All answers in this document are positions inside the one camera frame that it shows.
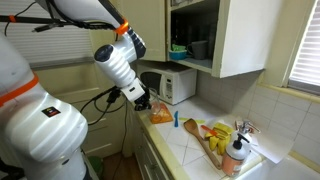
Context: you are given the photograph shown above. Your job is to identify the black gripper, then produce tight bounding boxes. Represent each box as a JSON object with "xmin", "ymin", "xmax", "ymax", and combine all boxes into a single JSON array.
[{"xmin": 132, "ymin": 85, "xmax": 153, "ymax": 112}]

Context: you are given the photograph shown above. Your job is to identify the clear drinking glass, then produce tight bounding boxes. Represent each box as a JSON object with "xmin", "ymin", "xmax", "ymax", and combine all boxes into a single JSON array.
[{"xmin": 146, "ymin": 87, "xmax": 164, "ymax": 124}]

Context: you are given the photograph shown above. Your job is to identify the yellow-green plastic spoon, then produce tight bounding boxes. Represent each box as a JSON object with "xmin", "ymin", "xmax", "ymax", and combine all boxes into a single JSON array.
[{"xmin": 178, "ymin": 116, "xmax": 206, "ymax": 126}]

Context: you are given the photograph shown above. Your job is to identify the wooden spoon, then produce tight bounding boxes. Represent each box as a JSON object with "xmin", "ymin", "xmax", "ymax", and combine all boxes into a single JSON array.
[{"xmin": 183, "ymin": 118, "xmax": 223, "ymax": 170}]

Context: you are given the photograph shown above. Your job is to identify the white microwave oven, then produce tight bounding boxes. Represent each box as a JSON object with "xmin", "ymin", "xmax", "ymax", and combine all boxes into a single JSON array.
[{"xmin": 137, "ymin": 64, "xmax": 198, "ymax": 106}]

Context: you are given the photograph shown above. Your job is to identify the cream base cabinet drawers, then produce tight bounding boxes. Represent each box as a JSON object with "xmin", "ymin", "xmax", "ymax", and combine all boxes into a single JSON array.
[{"xmin": 128, "ymin": 106, "xmax": 174, "ymax": 180}]

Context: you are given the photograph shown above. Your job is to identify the white panelled door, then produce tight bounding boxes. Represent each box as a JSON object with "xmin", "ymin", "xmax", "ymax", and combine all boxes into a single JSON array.
[{"xmin": 33, "ymin": 61, "xmax": 131, "ymax": 159}]

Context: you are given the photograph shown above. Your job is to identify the teal bowl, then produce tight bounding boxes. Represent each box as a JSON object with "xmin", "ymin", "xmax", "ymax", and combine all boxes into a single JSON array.
[{"xmin": 168, "ymin": 49, "xmax": 188, "ymax": 61}]

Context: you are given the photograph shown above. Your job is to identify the green plastic item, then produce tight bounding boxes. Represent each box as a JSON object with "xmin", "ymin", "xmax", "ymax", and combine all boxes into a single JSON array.
[{"xmin": 171, "ymin": 43, "xmax": 187, "ymax": 53}]

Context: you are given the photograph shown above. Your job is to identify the green bin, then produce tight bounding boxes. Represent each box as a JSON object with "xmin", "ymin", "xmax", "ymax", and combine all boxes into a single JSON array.
[{"xmin": 87, "ymin": 155, "xmax": 105, "ymax": 179}]

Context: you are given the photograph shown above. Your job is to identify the grey mug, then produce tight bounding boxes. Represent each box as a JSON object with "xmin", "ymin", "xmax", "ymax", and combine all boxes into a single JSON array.
[{"xmin": 186, "ymin": 40, "xmax": 209, "ymax": 61}]

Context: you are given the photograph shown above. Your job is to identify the yellow rubber gloves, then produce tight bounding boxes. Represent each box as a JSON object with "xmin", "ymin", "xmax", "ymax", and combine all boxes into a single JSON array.
[{"xmin": 203, "ymin": 122, "xmax": 234, "ymax": 156}]

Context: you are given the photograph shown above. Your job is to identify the white window blind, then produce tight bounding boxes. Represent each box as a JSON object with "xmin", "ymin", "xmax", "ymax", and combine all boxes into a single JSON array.
[
  {"xmin": 288, "ymin": 0, "xmax": 320, "ymax": 96},
  {"xmin": 0, "ymin": 0, "xmax": 98, "ymax": 69}
]

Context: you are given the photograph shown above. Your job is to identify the soap pump bottle orange label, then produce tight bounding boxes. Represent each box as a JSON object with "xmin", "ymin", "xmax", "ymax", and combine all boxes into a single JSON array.
[{"xmin": 221, "ymin": 133, "xmax": 251, "ymax": 178}]

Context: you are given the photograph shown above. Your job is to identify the chrome sink faucet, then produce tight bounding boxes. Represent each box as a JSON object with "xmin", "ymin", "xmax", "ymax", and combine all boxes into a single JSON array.
[{"xmin": 234, "ymin": 119, "xmax": 262, "ymax": 135}]

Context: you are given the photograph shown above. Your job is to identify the white sink basin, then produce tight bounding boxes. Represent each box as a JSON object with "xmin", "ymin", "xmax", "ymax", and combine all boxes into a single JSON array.
[{"xmin": 233, "ymin": 154, "xmax": 320, "ymax": 180}]

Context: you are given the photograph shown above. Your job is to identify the thin black cable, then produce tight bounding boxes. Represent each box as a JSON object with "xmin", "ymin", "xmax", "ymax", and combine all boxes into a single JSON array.
[{"xmin": 79, "ymin": 85, "xmax": 132, "ymax": 180}]

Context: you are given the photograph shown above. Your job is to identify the black braided cable bundle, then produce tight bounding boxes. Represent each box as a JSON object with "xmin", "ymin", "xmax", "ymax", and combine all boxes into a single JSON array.
[{"xmin": 0, "ymin": 0, "xmax": 128, "ymax": 34}]

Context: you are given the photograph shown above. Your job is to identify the cream wall cabinet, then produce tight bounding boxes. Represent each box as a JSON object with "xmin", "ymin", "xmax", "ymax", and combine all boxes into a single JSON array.
[{"xmin": 114, "ymin": 0, "xmax": 284, "ymax": 79}]

